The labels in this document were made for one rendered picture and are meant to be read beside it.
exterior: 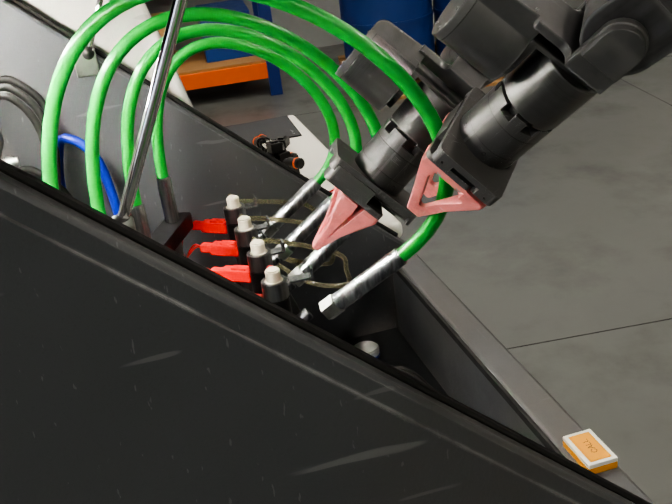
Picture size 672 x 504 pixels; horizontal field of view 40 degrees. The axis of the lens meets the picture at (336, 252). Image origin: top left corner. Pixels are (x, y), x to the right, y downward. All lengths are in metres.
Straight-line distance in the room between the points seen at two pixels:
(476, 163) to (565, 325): 2.32
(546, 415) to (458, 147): 0.35
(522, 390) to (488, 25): 0.46
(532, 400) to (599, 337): 1.99
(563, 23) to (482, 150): 0.12
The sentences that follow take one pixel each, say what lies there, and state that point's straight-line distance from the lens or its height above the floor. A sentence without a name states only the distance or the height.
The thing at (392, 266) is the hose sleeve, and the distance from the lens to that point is 0.84.
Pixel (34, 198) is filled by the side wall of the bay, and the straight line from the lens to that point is 0.54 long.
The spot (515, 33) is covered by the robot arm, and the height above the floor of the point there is 1.37.
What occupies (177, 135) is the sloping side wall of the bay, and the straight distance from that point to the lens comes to 1.22.
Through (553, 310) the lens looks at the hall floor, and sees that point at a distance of 3.14.
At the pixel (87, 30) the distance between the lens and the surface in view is 0.83.
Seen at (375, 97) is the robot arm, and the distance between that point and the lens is 0.89.
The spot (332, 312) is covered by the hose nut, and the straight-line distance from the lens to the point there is 0.87.
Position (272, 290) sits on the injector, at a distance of 0.95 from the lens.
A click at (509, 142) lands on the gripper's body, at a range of 0.74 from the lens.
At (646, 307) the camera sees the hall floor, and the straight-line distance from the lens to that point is 3.16.
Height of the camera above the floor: 1.51
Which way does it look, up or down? 24 degrees down
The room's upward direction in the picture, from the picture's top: 8 degrees counter-clockwise
